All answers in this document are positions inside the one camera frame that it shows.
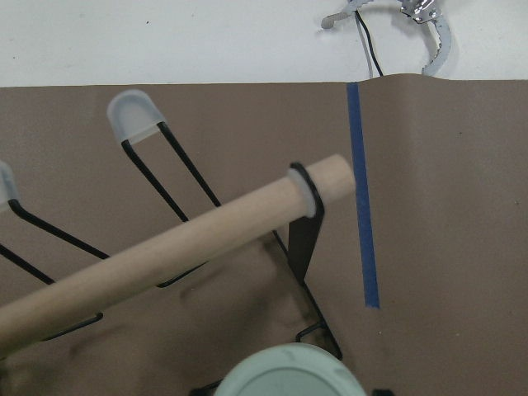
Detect pale green cup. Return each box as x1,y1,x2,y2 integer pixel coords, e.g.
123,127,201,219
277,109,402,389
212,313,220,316
215,343,365,396

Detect metal reacher grabber tool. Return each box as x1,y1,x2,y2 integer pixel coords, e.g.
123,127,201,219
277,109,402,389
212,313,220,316
320,1,453,79

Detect black wire cup rack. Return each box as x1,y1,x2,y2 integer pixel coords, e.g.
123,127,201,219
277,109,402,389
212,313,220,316
0,89,356,396

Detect black and grey wires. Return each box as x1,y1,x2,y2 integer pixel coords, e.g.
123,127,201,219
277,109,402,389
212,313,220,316
353,8,384,79

